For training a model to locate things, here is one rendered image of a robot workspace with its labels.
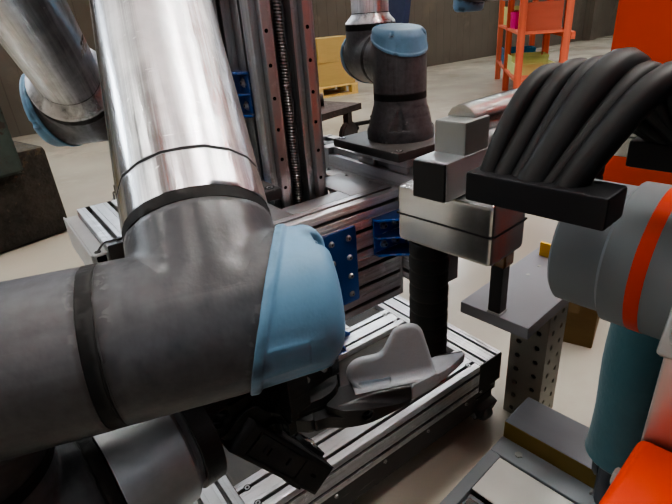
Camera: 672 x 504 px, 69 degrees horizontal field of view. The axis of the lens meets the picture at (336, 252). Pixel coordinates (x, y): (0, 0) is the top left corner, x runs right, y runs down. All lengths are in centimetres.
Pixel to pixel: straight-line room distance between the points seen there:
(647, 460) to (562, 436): 109
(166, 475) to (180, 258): 13
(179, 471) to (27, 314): 13
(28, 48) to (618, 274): 63
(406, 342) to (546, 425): 105
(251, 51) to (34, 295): 82
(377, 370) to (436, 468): 107
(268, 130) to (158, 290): 82
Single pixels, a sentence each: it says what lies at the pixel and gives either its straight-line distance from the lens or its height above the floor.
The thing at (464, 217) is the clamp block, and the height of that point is 94.
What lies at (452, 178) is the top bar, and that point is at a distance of 37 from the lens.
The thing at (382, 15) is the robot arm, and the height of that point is 107.
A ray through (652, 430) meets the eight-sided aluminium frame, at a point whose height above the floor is 89.
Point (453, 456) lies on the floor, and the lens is 145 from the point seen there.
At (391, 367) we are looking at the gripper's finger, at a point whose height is 85.
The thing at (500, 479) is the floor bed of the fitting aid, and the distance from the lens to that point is 132.
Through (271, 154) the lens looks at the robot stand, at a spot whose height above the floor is 83.
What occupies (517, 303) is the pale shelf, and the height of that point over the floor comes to 45.
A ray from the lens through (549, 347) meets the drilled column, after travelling 141.
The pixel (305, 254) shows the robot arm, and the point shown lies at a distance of 22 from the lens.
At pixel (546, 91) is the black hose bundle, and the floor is 103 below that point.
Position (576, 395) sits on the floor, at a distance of 169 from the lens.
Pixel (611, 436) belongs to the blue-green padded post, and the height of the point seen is 55.
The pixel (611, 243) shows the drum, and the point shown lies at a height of 88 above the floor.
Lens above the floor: 108
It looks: 26 degrees down
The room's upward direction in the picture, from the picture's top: 5 degrees counter-clockwise
